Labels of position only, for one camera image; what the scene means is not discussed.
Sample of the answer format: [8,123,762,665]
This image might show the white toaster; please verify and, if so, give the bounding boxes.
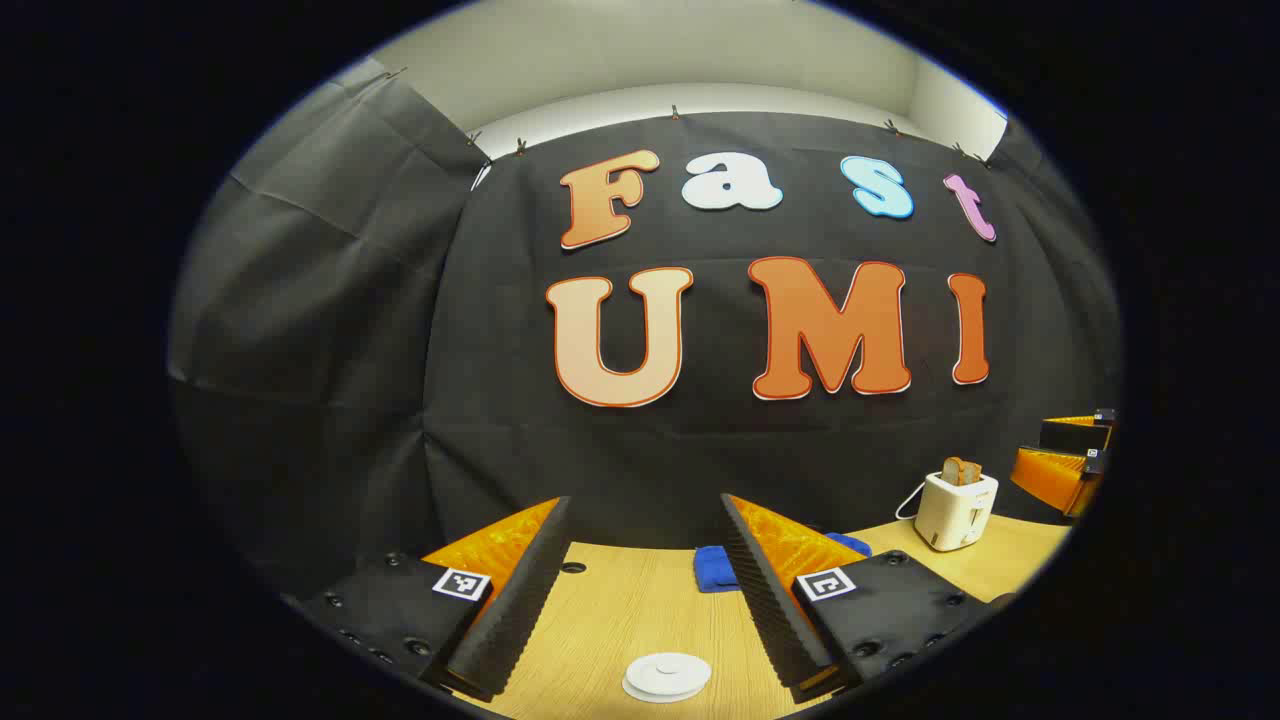
[914,470,1000,553]

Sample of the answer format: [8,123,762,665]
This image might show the blue towel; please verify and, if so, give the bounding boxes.
[694,533,873,594]

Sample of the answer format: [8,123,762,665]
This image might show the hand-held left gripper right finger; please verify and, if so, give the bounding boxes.
[720,492,993,705]

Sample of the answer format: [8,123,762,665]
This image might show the white saucer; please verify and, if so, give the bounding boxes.
[621,672,703,705]

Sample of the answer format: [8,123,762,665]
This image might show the white teacup lid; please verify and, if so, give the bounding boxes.
[627,652,712,698]

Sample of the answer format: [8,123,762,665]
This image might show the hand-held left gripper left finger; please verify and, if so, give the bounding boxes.
[298,495,574,703]

